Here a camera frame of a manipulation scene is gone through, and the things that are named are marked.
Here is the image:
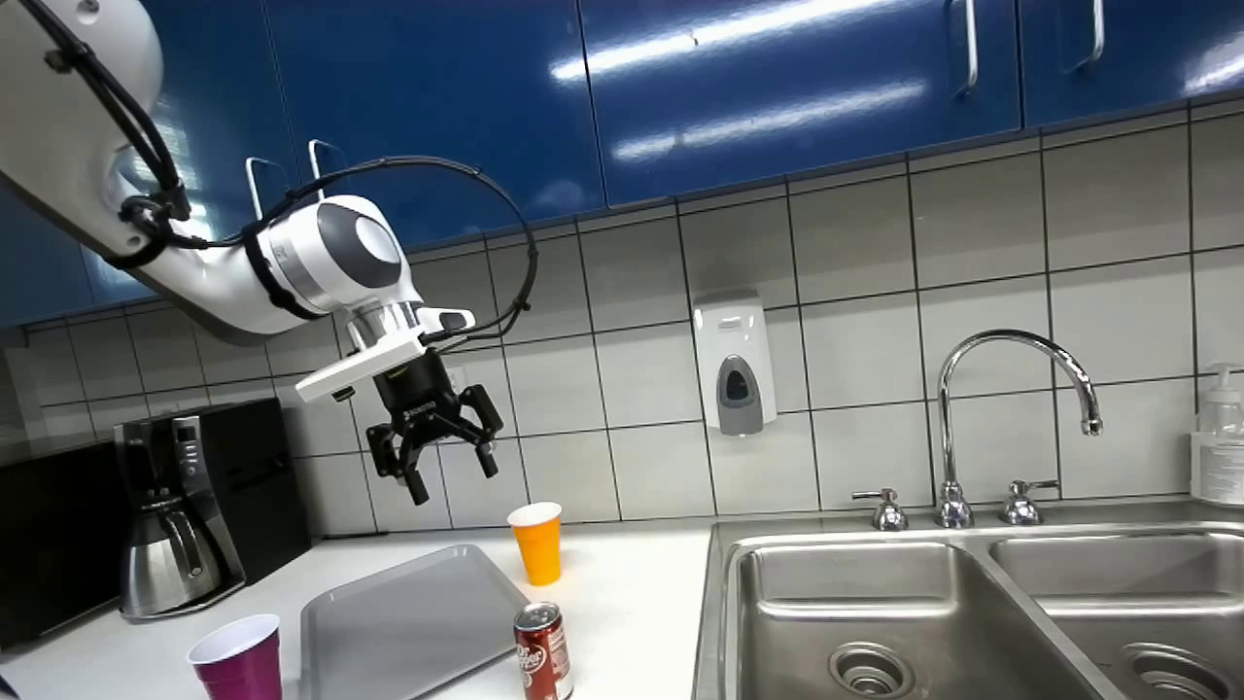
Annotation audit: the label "metal cabinet handle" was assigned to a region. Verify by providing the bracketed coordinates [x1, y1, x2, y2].
[302, 137, 333, 202]
[958, 0, 987, 92]
[242, 150, 282, 225]
[1066, 0, 1110, 76]

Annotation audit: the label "chrome faucet handle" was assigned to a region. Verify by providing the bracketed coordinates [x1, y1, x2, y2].
[1000, 477, 1066, 527]
[849, 486, 913, 531]

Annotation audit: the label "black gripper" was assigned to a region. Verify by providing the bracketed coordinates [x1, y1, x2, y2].
[361, 344, 510, 508]

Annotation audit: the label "stainless steel double sink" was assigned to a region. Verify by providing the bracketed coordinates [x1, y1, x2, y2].
[688, 513, 1244, 700]

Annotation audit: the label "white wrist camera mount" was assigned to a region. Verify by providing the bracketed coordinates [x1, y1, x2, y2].
[290, 302, 481, 407]

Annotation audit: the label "clear pump soap bottle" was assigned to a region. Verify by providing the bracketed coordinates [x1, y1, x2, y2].
[1187, 360, 1244, 513]

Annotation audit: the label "red soda can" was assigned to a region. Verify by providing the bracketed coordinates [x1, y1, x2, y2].
[510, 598, 578, 700]

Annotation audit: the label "white wall soap dispenser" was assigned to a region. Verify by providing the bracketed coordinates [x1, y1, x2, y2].
[688, 290, 780, 438]

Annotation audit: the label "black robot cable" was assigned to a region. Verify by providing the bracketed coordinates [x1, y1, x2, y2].
[21, 0, 543, 350]

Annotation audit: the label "grey plastic tray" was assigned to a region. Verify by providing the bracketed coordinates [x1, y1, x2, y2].
[295, 541, 534, 700]

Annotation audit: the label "purple plastic cup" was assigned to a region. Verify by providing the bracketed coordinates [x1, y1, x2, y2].
[186, 610, 289, 700]

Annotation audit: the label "black microwave oven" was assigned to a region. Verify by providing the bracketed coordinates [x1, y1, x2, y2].
[0, 434, 135, 652]

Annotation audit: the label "chrome gooseneck faucet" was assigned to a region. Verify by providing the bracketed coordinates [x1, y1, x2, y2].
[933, 328, 1107, 531]

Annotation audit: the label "blue glossy wall cabinets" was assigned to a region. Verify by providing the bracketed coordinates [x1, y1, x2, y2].
[0, 0, 1244, 333]

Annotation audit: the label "stainless steel coffee carafe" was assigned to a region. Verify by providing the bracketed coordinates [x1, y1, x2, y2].
[120, 486, 234, 623]

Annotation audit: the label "orange plastic cup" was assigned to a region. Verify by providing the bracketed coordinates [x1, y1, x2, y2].
[503, 496, 570, 589]

